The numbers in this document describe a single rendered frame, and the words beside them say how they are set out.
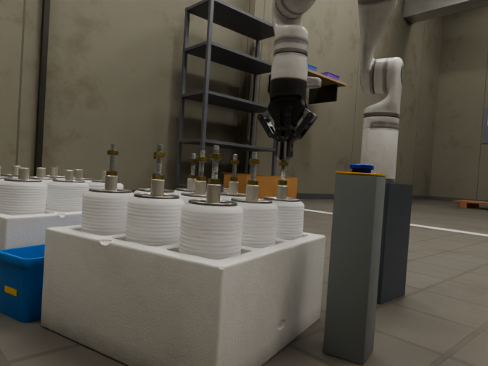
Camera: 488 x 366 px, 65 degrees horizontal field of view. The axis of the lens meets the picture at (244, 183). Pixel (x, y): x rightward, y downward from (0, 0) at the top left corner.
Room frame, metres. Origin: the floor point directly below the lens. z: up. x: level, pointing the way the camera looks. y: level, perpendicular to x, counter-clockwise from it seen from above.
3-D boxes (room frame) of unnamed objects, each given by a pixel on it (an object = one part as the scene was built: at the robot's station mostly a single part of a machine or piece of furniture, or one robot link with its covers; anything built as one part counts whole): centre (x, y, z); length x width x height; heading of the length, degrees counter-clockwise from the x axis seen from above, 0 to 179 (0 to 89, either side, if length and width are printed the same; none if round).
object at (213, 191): (0.59, 0.05, 0.26); 0.02 x 0.02 x 0.03
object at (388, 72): (1.03, -0.36, 0.54); 0.09 x 0.09 x 0.17; 62
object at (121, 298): (0.75, 0.08, 0.09); 0.39 x 0.39 x 0.18; 59
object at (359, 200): (0.66, -0.20, 0.16); 0.07 x 0.07 x 0.31; 59
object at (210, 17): (3.89, 0.17, 0.92); 1.00 x 0.41 x 1.85; 133
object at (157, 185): (0.65, 0.15, 0.26); 0.02 x 0.02 x 0.03
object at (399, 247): (1.03, -0.36, 0.15); 0.14 x 0.14 x 0.30; 43
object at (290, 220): (0.79, -0.08, 0.16); 0.10 x 0.10 x 0.18
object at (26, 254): (0.84, 0.35, 0.06); 0.30 x 0.11 x 0.12; 149
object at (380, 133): (1.03, -0.36, 0.39); 0.09 x 0.09 x 0.17; 43
